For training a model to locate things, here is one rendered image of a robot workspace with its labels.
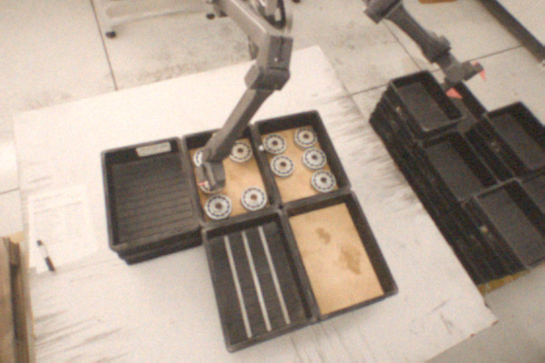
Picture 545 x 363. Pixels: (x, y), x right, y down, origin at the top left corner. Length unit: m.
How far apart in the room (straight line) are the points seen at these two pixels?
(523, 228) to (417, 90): 0.97
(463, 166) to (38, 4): 3.44
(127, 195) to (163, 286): 0.38
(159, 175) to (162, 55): 1.72
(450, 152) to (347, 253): 1.23
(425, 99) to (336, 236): 1.30
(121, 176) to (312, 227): 0.79
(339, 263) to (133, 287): 0.78
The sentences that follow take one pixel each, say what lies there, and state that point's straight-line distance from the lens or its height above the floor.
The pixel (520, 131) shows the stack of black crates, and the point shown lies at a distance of 2.67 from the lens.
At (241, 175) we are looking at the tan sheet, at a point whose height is 0.83.
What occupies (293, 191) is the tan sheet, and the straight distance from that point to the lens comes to 1.50.
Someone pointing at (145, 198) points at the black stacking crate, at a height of 0.83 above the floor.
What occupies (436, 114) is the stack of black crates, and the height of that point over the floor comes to 0.49.
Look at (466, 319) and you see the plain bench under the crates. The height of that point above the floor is 0.70.
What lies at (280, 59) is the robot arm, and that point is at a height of 1.50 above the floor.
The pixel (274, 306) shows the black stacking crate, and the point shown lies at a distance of 1.37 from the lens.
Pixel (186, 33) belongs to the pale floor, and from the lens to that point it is 3.29.
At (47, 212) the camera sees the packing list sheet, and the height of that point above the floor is 0.70.
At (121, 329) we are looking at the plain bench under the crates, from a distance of 1.53.
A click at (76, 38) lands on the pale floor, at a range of 3.40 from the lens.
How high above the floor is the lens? 2.17
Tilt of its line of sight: 59 degrees down
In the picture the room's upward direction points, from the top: 12 degrees clockwise
